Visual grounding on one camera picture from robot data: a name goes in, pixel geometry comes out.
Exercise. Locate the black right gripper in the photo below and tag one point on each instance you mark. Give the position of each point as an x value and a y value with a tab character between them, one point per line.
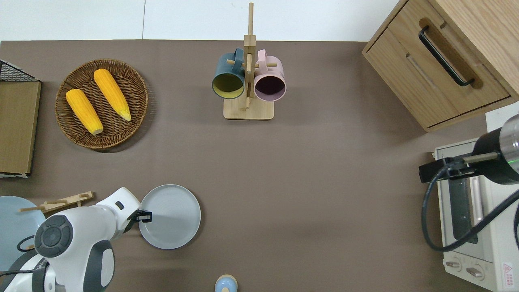
460	169

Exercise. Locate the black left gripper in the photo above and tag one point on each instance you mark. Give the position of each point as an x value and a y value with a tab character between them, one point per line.
130	223

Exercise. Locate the gray round plate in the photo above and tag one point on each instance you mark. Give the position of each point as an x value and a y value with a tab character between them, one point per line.
172	219

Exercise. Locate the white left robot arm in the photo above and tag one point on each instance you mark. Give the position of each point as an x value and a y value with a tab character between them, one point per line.
77	243

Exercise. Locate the wooden plate rack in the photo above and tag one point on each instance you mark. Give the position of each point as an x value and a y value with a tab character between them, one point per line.
61	201

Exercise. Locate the light blue plate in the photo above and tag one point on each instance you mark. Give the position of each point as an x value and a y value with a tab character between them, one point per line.
16	219

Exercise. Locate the brown wicker basket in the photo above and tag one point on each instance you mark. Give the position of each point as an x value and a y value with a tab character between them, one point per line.
117	129

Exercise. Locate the white toaster oven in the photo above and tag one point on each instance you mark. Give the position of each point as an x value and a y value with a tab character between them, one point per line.
486	251

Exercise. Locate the wooden drawer cabinet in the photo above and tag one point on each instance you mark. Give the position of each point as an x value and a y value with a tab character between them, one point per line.
405	69

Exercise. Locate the yellow corn cob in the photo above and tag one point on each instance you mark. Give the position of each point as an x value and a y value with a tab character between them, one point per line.
112	94
84	111

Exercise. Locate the brown table mat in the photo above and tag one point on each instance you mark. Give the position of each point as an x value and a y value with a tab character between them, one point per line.
304	182

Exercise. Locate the wooden mug tree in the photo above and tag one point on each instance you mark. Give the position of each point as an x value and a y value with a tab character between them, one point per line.
248	111

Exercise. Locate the dark teal mug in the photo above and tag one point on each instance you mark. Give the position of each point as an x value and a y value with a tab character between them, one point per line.
228	83

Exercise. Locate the pink mug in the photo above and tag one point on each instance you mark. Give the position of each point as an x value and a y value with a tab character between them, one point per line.
269	87

